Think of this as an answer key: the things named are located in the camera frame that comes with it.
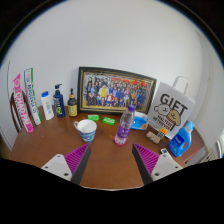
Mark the white blue-patterned mug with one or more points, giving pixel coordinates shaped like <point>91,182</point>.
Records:
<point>87,130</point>

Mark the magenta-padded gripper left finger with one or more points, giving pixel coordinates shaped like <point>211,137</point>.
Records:
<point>68,164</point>

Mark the dark blue pump bottle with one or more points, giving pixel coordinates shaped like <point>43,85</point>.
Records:
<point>59,102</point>

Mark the yellow-labelled dark dropper bottle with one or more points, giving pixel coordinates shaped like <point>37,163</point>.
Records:
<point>72,105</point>

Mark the framed group photograph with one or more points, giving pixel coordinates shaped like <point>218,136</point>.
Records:
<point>115,91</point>

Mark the white green toothpaste box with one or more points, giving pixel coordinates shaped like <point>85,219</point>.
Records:
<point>32,96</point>

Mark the small white remote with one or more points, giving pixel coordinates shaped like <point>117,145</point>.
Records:
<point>165,151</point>

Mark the blue detergent bottle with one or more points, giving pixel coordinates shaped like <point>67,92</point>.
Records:
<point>180,140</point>

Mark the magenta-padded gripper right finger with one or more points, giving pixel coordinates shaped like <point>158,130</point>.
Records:
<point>154,164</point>

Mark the small patterned box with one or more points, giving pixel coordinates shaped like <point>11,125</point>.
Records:
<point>153,137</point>

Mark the white printed gift bag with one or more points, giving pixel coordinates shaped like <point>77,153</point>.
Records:
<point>171,111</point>

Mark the green small packet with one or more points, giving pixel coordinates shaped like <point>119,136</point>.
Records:
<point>108,120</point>
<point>93,117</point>

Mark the white blue-capped bottle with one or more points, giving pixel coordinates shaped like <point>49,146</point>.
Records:
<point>47,106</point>

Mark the clear purple-capped water bottle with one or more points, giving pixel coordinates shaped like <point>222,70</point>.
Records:
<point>125,126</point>

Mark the pink white toothpaste box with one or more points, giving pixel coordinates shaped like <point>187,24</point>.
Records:
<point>22,105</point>

